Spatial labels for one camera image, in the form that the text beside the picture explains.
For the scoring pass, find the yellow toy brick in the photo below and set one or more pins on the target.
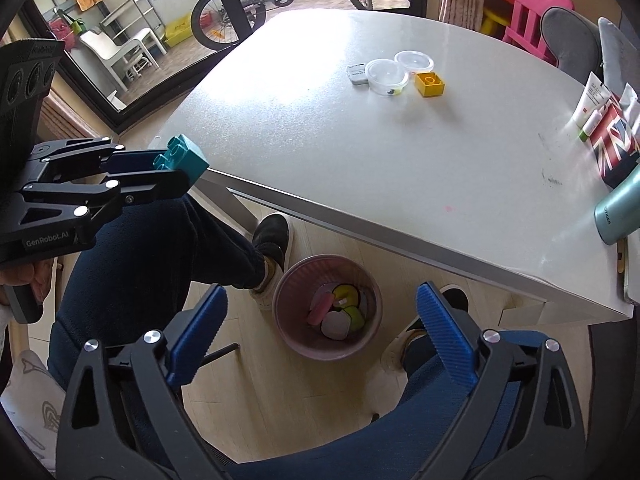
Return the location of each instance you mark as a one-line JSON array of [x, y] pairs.
[[430, 87]]

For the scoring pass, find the person's leg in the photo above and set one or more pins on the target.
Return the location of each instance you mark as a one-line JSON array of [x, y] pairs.
[[425, 370], [150, 260]]

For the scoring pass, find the white cream tube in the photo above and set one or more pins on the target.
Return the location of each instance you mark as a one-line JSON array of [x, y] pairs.
[[590, 100]]

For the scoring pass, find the purple plastic bin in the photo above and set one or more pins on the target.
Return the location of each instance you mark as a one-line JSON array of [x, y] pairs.
[[300, 340]]

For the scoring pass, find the white printed cloth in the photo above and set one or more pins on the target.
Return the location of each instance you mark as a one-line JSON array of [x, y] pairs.
[[30, 385]]

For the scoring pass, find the yellow crate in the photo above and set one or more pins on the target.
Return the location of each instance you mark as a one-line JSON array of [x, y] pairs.
[[177, 32]]

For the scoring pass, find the grey-blue pillow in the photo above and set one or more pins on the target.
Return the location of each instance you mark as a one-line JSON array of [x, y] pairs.
[[617, 55]]

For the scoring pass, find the small lip balm tube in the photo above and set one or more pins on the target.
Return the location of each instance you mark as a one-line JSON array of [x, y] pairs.
[[592, 122]]

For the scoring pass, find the clear plastic lid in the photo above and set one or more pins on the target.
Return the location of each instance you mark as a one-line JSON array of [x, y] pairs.
[[414, 60]]

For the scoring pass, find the yellow round case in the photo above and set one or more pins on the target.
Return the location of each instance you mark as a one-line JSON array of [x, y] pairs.
[[345, 292]]

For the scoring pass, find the clear plastic container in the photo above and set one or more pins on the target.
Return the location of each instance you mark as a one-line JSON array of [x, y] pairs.
[[385, 75]]

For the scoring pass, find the teal toy brick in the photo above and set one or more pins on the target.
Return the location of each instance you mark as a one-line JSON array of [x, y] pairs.
[[192, 162]]

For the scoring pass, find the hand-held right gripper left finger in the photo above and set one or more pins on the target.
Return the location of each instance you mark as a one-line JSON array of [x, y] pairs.
[[197, 340]]

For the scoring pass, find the person's right leg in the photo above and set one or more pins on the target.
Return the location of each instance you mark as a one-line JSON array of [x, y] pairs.
[[425, 370]]

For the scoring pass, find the person's left hand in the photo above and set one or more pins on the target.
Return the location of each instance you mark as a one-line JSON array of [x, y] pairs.
[[27, 272]]

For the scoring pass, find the pink pouch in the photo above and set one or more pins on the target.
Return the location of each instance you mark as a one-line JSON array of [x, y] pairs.
[[322, 310]]

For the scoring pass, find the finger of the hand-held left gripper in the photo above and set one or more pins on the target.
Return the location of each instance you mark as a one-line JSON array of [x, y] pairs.
[[132, 162], [155, 187]]

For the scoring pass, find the person's right shoe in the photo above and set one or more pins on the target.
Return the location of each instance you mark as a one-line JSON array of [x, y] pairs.
[[456, 297]]

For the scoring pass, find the white plastic chair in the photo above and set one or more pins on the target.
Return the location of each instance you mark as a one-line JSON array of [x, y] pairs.
[[100, 45]]

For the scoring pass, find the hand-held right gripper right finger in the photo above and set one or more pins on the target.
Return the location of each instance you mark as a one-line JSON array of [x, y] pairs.
[[445, 340]]

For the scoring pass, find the yellow stool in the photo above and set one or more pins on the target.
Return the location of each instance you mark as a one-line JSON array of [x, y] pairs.
[[495, 20]]

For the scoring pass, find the person's shoe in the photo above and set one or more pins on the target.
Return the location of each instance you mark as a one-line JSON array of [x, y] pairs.
[[272, 232], [456, 297]]

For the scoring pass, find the flag print tissue box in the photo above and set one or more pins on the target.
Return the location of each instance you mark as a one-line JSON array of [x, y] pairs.
[[615, 145]]

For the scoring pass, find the person's left leg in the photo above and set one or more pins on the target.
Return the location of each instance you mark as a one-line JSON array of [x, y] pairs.
[[150, 260]]

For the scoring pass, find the person's left shoe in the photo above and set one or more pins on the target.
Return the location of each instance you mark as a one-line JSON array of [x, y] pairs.
[[272, 232]]

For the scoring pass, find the small white box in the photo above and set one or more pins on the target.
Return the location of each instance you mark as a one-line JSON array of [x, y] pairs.
[[357, 75]]

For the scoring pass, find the teal thermos bottle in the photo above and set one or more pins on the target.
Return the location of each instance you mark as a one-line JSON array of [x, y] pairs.
[[617, 215]]

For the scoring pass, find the green pouch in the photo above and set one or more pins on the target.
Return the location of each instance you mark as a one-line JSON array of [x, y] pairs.
[[356, 317]]

